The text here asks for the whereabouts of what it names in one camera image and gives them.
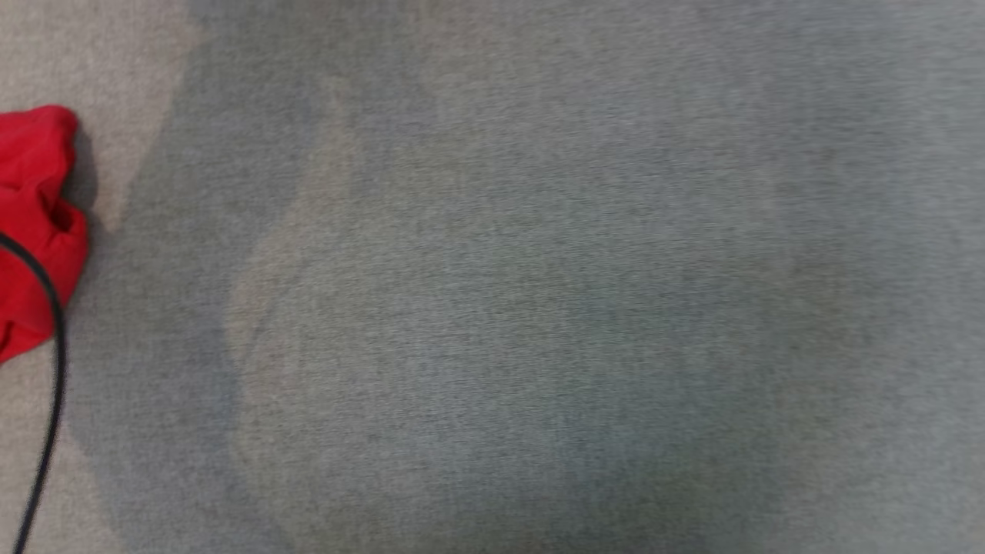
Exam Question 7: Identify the red shorts with white stripe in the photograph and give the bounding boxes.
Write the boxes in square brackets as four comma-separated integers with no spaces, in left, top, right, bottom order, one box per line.
[0,105,90,364]

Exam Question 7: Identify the long black left arm cable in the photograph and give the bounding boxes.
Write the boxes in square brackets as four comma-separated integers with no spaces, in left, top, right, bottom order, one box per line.
[0,231,68,554]

